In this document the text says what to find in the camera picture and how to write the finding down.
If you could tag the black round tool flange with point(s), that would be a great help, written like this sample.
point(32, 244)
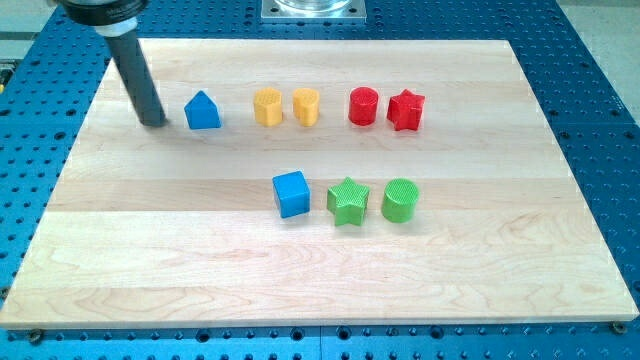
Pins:
point(102, 13)

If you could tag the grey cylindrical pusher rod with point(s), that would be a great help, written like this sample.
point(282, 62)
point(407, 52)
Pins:
point(129, 59)

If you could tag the yellow hexagon block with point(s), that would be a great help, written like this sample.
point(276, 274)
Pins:
point(268, 107)

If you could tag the yellow heart block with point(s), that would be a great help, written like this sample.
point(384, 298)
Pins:
point(306, 106)

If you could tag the light wooden board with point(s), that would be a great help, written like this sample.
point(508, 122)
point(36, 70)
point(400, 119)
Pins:
point(173, 227)

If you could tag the blue cube block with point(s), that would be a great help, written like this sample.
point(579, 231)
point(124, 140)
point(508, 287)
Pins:
point(291, 194)

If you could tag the red cylinder block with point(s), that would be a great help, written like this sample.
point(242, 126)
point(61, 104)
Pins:
point(363, 102)

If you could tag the green star block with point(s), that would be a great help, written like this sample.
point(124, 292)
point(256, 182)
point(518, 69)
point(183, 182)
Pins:
point(348, 201)

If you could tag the red star block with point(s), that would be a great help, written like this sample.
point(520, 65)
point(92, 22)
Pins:
point(405, 110)

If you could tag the board clamp screw left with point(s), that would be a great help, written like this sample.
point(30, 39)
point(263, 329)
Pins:
point(35, 336)

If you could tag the board clamp screw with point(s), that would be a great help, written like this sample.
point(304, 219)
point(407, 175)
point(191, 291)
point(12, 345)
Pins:
point(35, 336)
point(618, 328)

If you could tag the green cylinder block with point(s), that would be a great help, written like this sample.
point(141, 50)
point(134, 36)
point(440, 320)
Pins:
point(400, 199)

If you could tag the board clamp screw right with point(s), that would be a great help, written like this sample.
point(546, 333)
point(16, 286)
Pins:
point(618, 328)

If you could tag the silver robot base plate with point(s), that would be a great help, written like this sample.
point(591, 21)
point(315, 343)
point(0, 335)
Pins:
point(288, 11)

